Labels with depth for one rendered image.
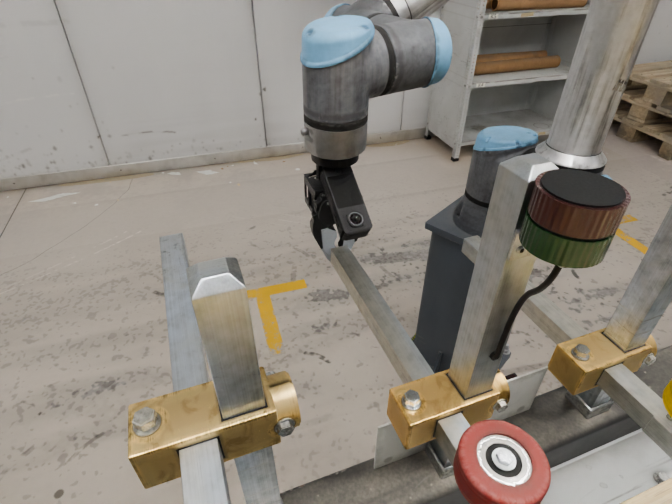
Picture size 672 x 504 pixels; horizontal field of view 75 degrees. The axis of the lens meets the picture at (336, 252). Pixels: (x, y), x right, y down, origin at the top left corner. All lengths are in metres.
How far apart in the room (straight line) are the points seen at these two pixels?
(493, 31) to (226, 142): 1.98
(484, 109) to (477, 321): 3.28
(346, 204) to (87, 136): 2.58
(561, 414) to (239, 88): 2.60
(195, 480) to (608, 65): 0.96
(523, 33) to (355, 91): 3.13
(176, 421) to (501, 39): 3.40
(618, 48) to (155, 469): 0.98
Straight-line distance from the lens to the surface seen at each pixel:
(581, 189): 0.34
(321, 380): 1.61
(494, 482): 0.44
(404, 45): 0.63
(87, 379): 1.84
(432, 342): 1.57
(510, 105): 3.82
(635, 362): 0.72
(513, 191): 0.37
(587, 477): 0.84
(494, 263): 0.41
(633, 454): 0.89
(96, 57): 2.95
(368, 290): 0.65
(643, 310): 0.65
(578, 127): 1.07
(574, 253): 0.34
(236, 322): 0.31
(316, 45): 0.57
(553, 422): 0.77
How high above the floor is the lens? 1.29
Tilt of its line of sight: 37 degrees down
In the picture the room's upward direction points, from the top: straight up
